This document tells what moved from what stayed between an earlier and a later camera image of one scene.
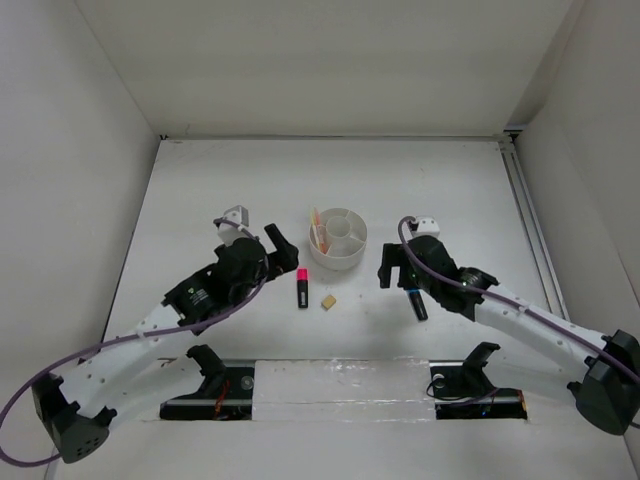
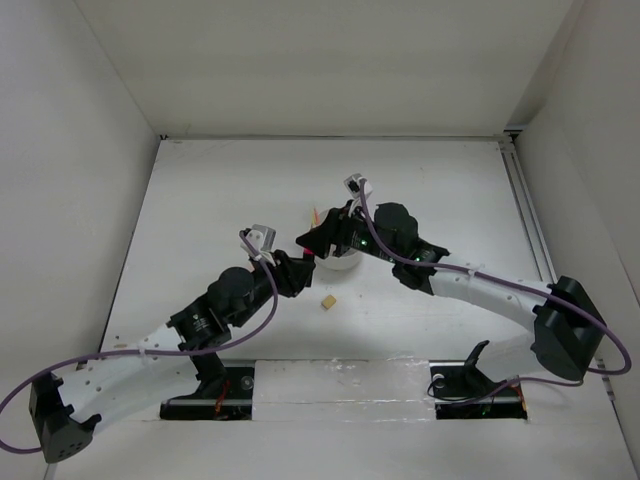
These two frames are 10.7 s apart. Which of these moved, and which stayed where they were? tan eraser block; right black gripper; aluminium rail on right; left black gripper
Moved: left black gripper; right black gripper
Stayed: tan eraser block; aluminium rail on right
